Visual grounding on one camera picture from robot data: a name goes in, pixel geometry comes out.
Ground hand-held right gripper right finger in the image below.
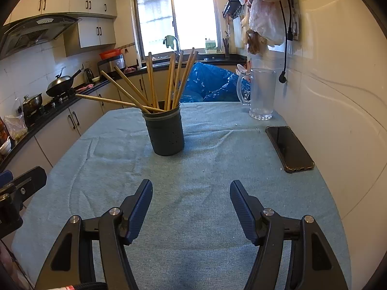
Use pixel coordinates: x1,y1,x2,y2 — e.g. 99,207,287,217
230,180,348,290

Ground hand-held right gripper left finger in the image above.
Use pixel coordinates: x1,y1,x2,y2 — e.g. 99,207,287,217
35,179,153,290

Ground black utensil holder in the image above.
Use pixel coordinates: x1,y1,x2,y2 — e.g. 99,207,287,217
142,102,185,157

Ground bunch of wooden chopsticks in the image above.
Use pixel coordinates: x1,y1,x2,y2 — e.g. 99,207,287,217
75,47,199,114

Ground clear plastic bag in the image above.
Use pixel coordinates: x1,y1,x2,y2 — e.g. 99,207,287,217
4,113,28,141

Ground grey-green table cloth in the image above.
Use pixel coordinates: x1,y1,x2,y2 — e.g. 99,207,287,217
10,101,353,290

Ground steel cooking pot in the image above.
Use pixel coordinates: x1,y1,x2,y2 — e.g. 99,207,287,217
22,94,43,117

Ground black smartphone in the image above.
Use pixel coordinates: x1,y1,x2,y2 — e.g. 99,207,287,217
265,126,315,174

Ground gas stove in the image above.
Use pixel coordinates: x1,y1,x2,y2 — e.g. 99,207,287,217
30,92,77,119

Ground black wok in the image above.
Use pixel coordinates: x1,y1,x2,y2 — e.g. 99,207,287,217
46,68,83,97

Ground clear glass pitcher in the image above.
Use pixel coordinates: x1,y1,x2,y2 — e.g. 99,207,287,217
236,68,277,121

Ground blue plastic bag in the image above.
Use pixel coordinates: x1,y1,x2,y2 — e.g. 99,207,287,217
180,62,251,103

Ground grey range hood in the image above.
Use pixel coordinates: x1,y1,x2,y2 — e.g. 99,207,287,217
0,14,83,60

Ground red basin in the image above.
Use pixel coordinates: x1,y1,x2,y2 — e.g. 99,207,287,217
99,48,121,60

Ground kitchen window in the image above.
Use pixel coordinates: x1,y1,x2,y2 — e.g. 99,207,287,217
133,0,223,58

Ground hanging plastic bags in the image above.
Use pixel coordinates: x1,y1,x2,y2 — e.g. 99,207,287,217
222,0,294,55

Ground black power cable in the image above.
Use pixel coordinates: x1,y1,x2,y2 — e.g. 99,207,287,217
279,0,295,84

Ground wall socket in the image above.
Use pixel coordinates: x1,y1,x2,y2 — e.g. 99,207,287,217
291,14,302,41

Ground black wall rack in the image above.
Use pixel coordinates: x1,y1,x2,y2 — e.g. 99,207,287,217
223,0,246,19

